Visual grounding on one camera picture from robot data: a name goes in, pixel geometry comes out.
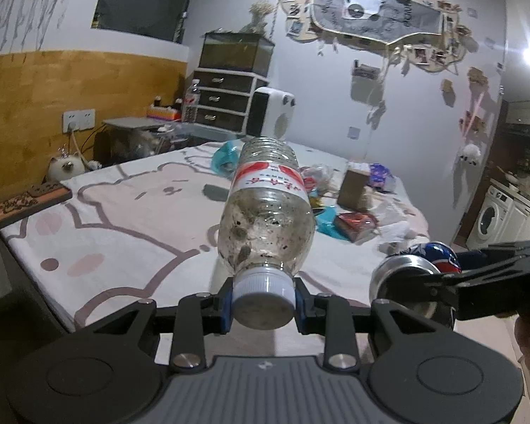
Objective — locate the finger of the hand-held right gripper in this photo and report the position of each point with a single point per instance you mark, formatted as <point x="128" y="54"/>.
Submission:
<point x="490" y="296"/>
<point x="503" y="254"/>

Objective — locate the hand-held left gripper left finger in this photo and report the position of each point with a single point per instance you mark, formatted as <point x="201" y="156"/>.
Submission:
<point x="224" y="314"/>

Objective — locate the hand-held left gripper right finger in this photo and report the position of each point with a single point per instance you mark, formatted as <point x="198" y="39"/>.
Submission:
<point x="301" y="314"/>

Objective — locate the blue red soda can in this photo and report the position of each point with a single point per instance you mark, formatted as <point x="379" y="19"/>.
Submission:
<point x="441" y="259"/>

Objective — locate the teal plastic wrapper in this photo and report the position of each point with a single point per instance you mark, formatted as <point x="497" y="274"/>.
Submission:
<point x="329" y="225"/>

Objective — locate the red snack wrapper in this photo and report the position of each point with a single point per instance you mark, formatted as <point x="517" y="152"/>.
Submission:
<point x="357" y="225"/>

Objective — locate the white tissue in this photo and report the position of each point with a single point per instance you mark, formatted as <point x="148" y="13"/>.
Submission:
<point x="399" y="229"/>

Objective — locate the clear plastic water bottle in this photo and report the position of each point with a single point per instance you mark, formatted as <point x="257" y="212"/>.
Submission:
<point x="265" y="212"/>

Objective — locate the grey pouch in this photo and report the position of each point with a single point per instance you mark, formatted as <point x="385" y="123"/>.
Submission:
<point x="215" y="192"/>

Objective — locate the brown cardboard box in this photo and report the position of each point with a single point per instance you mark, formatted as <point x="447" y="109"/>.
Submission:
<point x="354" y="187"/>

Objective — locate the white plastic bag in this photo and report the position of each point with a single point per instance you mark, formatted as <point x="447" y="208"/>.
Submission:
<point x="320" y="176"/>

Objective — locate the light blue plastic bag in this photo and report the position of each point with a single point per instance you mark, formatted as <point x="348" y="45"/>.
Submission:
<point x="224" y="159"/>

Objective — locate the white kitchen base cabinets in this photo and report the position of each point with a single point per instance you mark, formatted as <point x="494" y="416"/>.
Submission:
<point x="528" y="225"/>

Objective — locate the white washing machine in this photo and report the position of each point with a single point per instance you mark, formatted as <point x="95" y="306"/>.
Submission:
<point x="490" y="218"/>

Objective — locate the pink printed blanket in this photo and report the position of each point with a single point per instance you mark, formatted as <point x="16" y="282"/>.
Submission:
<point x="115" y="229"/>

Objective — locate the purple patterned packet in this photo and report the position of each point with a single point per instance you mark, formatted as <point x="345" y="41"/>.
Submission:
<point x="382" y="176"/>

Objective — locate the white fan heater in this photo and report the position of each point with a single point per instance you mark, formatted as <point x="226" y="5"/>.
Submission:
<point x="276" y="112"/>

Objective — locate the grey side table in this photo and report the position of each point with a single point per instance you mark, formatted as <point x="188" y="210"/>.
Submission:
<point x="137" y="122"/>

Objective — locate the colourful small box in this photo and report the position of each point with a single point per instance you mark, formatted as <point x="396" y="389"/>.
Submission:
<point x="163" y="111"/>

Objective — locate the grey bed base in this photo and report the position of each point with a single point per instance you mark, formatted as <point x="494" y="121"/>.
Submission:
<point x="13" y="282"/>

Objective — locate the white cat figurine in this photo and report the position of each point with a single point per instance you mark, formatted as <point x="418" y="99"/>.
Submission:
<point x="68" y="167"/>

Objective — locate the small bottle red label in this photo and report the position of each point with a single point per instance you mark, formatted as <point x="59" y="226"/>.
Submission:
<point x="193" y="101"/>

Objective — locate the dark drawer cabinet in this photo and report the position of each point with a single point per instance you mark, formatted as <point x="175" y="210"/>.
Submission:
<point x="223" y="97"/>

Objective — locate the glass fish tank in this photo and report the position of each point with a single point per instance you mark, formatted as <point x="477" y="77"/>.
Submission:
<point x="236" y="53"/>

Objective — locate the cloud-shaped photo board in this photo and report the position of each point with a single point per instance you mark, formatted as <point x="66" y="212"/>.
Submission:
<point x="380" y="17"/>

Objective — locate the dried flower bunch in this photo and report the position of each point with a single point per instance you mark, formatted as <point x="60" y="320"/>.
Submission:
<point x="258" y="15"/>

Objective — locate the dark window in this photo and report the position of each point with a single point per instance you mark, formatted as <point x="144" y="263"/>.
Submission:
<point x="137" y="0"/>

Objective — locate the white plush wall toy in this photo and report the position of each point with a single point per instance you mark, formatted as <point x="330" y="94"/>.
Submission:
<point x="469" y="155"/>

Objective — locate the wall switch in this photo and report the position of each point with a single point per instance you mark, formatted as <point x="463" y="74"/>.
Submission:
<point x="354" y="132"/>

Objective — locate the small wall shelf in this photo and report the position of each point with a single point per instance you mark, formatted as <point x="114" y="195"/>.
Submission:
<point x="365" y="70"/>

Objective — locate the white wall socket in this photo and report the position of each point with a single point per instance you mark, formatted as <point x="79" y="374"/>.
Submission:
<point x="78" y="120"/>

